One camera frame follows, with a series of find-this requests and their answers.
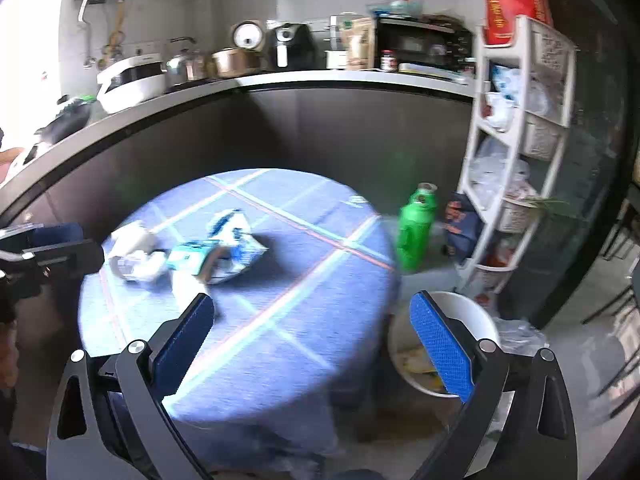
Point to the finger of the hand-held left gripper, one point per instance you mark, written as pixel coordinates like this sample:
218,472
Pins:
70,256
55,233

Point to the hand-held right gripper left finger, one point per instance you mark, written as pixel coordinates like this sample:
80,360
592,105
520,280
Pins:
187,335

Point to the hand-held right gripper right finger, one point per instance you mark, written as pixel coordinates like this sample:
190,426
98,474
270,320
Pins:
440,345

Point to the white plastic bucket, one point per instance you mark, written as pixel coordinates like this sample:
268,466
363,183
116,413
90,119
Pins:
475,320

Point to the white paper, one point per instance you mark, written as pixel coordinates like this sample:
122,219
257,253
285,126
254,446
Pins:
135,257

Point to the blue and white carton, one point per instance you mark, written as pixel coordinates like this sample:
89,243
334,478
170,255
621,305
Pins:
192,259

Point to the blue and white plastic wrapper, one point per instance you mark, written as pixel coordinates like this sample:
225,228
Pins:
240,245

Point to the yellow packaging scrap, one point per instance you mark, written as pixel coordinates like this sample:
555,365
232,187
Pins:
420,367

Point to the clear plastic bag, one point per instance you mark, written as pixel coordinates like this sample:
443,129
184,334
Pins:
522,335

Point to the blue plaid tablecloth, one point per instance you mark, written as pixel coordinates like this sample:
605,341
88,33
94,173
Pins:
280,310

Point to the black bag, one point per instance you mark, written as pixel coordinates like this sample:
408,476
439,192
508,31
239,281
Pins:
67,120

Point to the green thermos bottle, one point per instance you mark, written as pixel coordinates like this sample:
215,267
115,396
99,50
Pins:
415,232

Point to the dark blue paper bag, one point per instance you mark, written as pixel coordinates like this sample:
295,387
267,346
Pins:
462,225

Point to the white lidded cooker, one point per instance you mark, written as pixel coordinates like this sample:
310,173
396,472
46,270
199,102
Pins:
132,85

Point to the green scallion bunch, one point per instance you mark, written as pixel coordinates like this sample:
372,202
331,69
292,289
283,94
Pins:
547,205

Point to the black chair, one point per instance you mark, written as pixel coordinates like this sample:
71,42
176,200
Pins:
620,240

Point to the steel kettle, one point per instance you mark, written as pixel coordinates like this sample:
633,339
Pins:
181,65

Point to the white plastic storage rack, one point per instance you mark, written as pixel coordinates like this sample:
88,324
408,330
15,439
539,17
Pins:
517,125

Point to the gold cooking pot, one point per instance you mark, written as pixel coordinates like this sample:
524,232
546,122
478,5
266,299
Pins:
232,62

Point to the white plastic bags bundle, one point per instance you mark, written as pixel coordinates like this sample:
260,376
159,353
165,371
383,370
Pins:
510,92

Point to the round white-faced rice cooker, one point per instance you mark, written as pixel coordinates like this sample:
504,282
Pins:
247,36

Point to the dark jar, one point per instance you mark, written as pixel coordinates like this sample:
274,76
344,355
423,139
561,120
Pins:
388,61

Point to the black air fryer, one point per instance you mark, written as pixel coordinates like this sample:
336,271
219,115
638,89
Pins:
290,45

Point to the black microwave oven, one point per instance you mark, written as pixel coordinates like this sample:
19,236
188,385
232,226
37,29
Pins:
415,42

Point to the white blender jug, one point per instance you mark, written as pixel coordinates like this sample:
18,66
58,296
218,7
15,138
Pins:
336,57

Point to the brown paper pouch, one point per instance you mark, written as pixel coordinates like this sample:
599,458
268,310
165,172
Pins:
360,42

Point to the red bag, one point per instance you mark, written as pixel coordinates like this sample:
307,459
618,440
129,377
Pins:
505,0

